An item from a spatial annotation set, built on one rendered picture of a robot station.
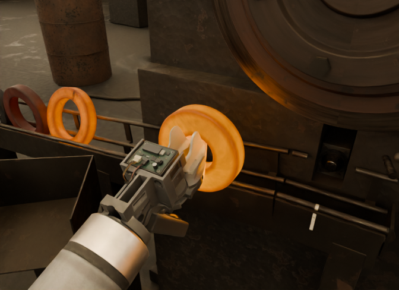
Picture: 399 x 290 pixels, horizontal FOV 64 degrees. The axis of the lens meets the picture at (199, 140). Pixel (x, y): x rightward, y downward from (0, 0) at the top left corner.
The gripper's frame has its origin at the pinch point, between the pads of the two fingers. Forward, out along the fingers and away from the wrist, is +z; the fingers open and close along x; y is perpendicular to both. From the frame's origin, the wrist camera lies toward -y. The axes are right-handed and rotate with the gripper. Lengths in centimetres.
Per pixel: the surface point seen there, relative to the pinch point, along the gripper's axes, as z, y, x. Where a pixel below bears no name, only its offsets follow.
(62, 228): -18.0, -19.7, 27.0
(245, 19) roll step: 11.9, 16.0, -3.9
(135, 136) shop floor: 79, -112, 114
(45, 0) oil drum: 141, -51, 236
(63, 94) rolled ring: 12, -13, 55
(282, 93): 10.4, 4.8, -10.6
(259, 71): 11.3, 7.6, -6.2
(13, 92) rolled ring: 8, -13, 72
